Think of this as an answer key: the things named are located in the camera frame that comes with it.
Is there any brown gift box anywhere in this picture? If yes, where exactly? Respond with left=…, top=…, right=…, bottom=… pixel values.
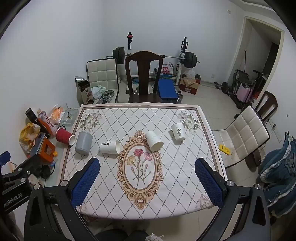
left=74, top=76, right=94, bottom=105

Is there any floral printed tablecloth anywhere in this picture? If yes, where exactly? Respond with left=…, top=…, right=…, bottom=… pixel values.
left=60, top=102, right=228, bottom=220

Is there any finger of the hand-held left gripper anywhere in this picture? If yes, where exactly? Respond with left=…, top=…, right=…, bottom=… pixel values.
left=9, top=155, right=44, bottom=183
left=0, top=151, right=11, bottom=168

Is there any plain white paper cup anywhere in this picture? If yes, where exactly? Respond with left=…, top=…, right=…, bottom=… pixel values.
left=145, top=131, right=164, bottom=152

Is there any black cylinder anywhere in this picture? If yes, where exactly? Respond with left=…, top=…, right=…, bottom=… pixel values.
left=25, top=108, right=38, bottom=122

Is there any dark wooden chair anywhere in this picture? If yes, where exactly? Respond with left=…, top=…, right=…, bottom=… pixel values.
left=257, top=91, right=278, bottom=123
left=125, top=51, right=163, bottom=103

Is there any small black floor barbell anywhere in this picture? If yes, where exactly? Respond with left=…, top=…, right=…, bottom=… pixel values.
left=214, top=81, right=229, bottom=94

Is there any red and white plastic bag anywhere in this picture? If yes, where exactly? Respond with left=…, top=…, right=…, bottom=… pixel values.
left=160, top=62, right=174, bottom=76

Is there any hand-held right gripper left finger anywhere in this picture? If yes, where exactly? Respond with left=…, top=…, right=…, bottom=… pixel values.
left=23, top=158, right=100, bottom=241

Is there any white padded chair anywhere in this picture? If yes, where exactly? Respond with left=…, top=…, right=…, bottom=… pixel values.
left=211, top=105, right=270, bottom=168
left=86, top=58, right=119, bottom=103

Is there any red labelled bottle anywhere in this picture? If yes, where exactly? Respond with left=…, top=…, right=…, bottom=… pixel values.
left=37, top=110, right=58, bottom=135

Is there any orange box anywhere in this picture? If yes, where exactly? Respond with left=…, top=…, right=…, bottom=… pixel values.
left=35, top=137, right=57, bottom=163

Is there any pink suitcase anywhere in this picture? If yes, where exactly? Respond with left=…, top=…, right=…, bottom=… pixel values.
left=237, top=83, right=253, bottom=102

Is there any white weight bench rack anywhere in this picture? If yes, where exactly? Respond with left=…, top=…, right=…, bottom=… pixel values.
left=125, top=32, right=189, bottom=93

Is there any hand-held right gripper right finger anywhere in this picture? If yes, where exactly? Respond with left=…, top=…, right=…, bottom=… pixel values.
left=195, top=158, right=271, bottom=241

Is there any yellow flat box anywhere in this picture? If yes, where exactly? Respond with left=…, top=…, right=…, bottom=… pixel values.
left=219, top=144, right=232, bottom=155

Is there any pile of blue clothes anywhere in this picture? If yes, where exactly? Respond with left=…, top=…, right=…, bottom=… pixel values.
left=258, top=136, right=296, bottom=217

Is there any grey plastic cup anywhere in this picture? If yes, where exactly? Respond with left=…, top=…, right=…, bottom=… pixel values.
left=75, top=131, right=93, bottom=155

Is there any glass ashtray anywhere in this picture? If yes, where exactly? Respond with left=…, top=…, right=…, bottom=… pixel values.
left=60, top=108, right=78, bottom=126

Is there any pale green plastic bag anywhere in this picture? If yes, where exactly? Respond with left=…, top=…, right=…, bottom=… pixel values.
left=92, top=85, right=107, bottom=99

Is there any black round disc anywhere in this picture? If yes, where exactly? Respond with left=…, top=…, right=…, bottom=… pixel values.
left=40, top=164, right=51, bottom=179

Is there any red paper cup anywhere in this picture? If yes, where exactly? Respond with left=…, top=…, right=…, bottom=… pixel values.
left=56, top=126, right=76, bottom=146

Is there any black folded cart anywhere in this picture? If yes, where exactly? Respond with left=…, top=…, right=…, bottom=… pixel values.
left=232, top=69, right=250, bottom=93

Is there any white printed paper cup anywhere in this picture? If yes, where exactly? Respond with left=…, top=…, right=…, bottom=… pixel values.
left=171, top=123, right=186, bottom=142
left=100, top=139, right=121, bottom=154

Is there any white crumpled paper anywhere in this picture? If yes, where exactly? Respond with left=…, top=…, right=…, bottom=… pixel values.
left=146, top=233, right=164, bottom=241

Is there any yellow plastic bag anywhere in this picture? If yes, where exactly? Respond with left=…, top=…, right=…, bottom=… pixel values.
left=19, top=123, right=41, bottom=153

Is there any brown cardboard box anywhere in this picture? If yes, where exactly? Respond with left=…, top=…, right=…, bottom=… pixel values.
left=179, top=77, right=200, bottom=95

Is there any orange snack bag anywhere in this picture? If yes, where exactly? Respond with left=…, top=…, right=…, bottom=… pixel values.
left=50, top=105, right=64, bottom=121

